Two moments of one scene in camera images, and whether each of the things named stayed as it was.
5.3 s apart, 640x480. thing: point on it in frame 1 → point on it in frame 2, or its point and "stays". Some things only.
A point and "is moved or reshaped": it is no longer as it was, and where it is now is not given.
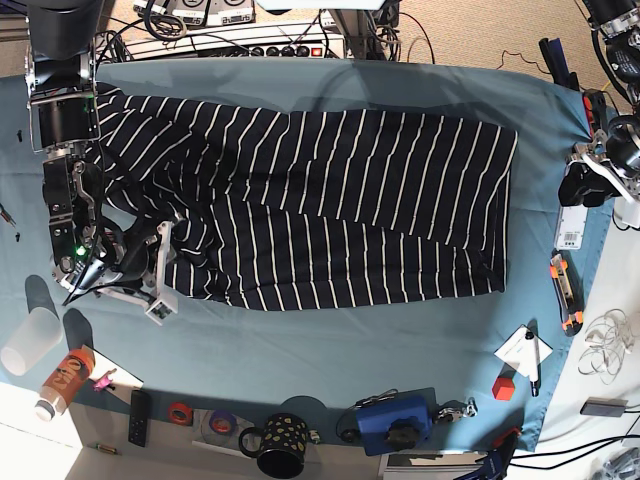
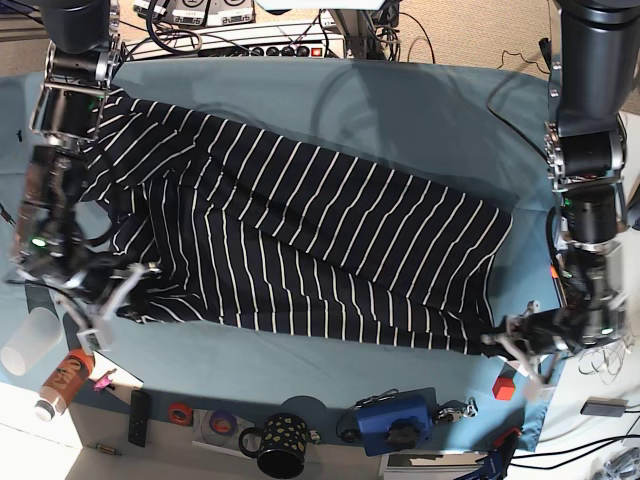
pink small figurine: [104, 381] stays
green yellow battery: [111, 450] stays
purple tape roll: [223, 422] stays
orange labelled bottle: [63, 383] stays
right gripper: [618, 148] → [533, 336]
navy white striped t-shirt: [273, 212] is moved or reshaped
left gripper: [144, 275] → [94, 299]
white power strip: [318, 49] stays
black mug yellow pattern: [283, 445] stays
